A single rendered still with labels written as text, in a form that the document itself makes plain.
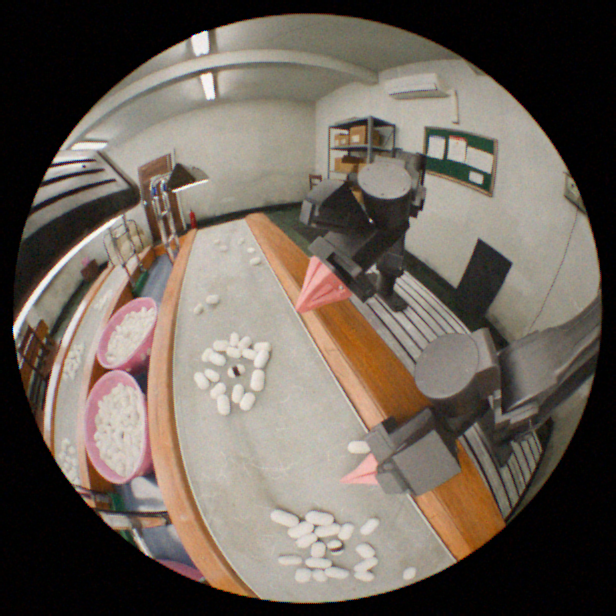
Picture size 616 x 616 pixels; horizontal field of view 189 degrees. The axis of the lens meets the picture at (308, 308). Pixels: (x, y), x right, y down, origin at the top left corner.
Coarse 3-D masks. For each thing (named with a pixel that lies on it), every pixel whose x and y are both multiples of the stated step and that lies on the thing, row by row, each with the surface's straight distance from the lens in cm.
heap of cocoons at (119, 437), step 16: (112, 400) 54; (128, 400) 51; (96, 416) 59; (112, 416) 54; (128, 416) 50; (96, 432) 58; (112, 432) 53; (128, 432) 46; (112, 448) 51; (128, 448) 46; (112, 464) 52; (128, 464) 46
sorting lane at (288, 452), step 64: (192, 256) 86; (256, 256) 69; (192, 320) 50; (256, 320) 43; (192, 384) 39; (320, 384) 33; (192, 448) 35; (256, 448) 31; (320, 448) 30; (256, 512) 32; (384, 512) 34; (256, 576) 40; (384, 576) 42
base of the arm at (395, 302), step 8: (376, 280) 68; (384, 280) 60; (392, 280) 60; (376, 288) 63; (384, 288) 61; (392, 288) 63; (384, 296) 62; (392, 296) 63; (400, 296) 65; (392, 304) 60; (400, 304) 61; (408, 304) 63
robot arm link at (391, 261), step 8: (408, 216) 54; (400, 240) 54; (392, 248) 55; (400, 248) 54; (384, 256) 55; (392, 256) 55; (400, 256) 54; (384, 264) 55; (392, 264) 55; (400, 264) 55; (392, 272) 56
